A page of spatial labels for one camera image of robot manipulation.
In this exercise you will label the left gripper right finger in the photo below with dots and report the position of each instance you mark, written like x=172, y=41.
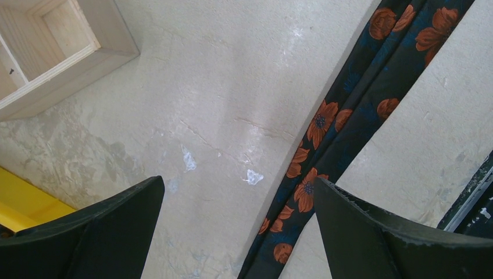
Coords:
x=362, y=240

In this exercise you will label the wooden compartment box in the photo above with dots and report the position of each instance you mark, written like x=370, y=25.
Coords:
x=52, y=49

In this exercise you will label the yellow plastic bin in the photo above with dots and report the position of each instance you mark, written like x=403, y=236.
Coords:
x=24, y=206

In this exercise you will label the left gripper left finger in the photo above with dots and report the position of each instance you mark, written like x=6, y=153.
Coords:
x=109, y=239

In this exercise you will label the dark orange floral tie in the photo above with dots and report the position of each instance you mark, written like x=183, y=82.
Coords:
x=395, y=46

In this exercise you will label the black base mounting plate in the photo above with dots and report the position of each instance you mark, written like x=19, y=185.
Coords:
x=471, y=213

